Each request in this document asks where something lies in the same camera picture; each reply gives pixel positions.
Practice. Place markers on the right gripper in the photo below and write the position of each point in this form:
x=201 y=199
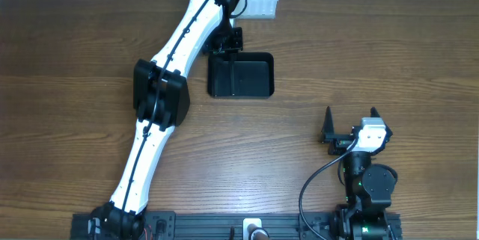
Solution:
x=340 y=144

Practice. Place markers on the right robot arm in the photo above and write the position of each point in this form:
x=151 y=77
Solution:
x=378 y=185

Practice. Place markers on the black tray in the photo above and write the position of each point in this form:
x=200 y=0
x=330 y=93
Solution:
x=252 y=77

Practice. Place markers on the white test tube rack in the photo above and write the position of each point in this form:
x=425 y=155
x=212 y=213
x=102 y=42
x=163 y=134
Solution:
x=262 y=6

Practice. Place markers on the mounting rail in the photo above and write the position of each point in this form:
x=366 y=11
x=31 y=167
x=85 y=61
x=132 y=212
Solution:
x=209 y=227

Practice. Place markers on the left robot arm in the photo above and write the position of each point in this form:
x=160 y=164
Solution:
x=187 y=42

